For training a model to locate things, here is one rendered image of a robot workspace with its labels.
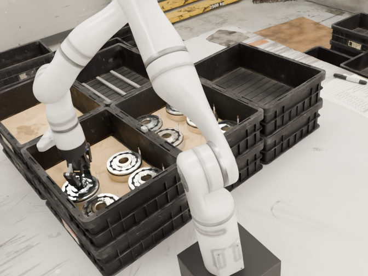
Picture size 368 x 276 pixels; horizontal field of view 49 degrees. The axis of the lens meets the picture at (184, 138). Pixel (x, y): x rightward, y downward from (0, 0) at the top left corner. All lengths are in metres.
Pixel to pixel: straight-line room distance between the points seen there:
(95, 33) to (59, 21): 3.62
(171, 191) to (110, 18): 0.46
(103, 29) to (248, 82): 0.76
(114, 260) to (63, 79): 0.46
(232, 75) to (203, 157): 0.88
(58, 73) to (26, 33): 3.53
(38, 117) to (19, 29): 2.92
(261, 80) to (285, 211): 0.55
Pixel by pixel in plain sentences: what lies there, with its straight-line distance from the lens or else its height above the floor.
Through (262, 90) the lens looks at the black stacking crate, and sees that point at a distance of 1.49.
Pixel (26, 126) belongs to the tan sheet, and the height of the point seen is 0.83.
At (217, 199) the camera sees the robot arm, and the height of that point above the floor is 1.00.
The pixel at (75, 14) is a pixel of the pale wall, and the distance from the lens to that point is 4.58.
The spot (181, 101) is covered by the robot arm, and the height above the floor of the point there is 1.19.
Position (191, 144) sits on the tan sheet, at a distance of 1.25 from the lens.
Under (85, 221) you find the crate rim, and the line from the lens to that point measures 0.95.
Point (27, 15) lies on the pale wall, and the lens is 4.44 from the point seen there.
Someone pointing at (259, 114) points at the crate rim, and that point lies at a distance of 1.18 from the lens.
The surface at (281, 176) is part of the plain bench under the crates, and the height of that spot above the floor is 0.70.
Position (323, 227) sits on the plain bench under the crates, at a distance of 1.19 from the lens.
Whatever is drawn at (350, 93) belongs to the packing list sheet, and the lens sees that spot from 1.74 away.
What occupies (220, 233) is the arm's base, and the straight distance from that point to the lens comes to 0.85.
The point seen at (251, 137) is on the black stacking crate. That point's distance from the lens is 1.22.
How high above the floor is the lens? 1.59
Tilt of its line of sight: 37 degrees down
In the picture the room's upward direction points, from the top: 8 degrees counter-clockwise
